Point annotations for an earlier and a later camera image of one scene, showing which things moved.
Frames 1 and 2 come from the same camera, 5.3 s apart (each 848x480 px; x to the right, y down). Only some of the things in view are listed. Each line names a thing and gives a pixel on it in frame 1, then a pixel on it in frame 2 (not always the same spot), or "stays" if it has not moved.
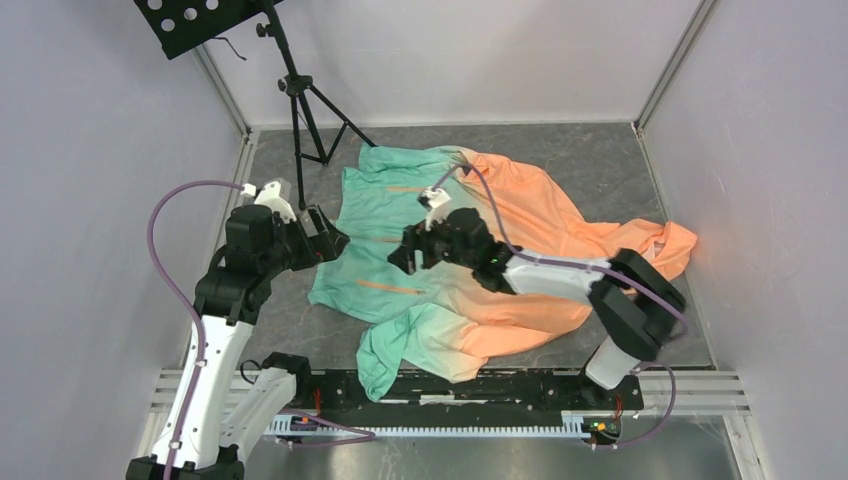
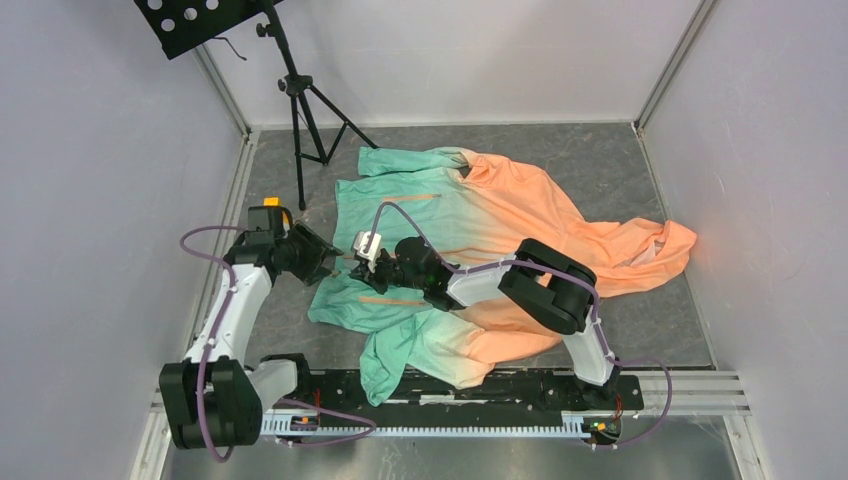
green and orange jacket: [440, 324] stays
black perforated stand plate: [178, 25] stays
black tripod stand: [296, 85] stays
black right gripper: [415, 237] -> [361, 272]
